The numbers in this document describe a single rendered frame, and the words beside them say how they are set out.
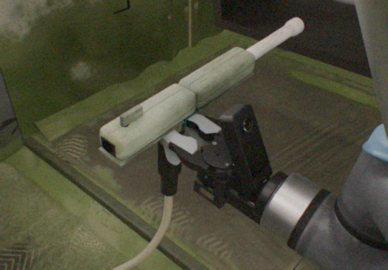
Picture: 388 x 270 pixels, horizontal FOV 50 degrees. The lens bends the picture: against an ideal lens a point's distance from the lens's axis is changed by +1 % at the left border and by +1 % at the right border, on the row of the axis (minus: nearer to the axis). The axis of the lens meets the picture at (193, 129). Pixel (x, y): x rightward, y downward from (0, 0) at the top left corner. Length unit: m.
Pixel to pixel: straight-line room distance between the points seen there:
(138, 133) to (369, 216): 0.29
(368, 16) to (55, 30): 1.23
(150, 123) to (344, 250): 0.28
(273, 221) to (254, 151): 0.09
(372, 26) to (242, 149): 0.36
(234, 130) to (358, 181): 0.15
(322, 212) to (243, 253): 0.53
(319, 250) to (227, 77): 0.29
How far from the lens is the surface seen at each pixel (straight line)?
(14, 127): 1.41
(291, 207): 0.54
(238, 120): 0.52
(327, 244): 0.54
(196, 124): 0.63
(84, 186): 1.23
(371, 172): 0.47
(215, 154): 0.58
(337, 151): 1.37
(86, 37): 1.45
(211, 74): 0.65
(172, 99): 0.60
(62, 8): 1.37
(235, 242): 1.06
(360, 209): 0.49
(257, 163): 0.56
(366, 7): 0.20
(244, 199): 0.61
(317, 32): 1.02
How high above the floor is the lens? 0.88
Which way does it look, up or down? 37 degrees down
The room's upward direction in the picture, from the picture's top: straight up
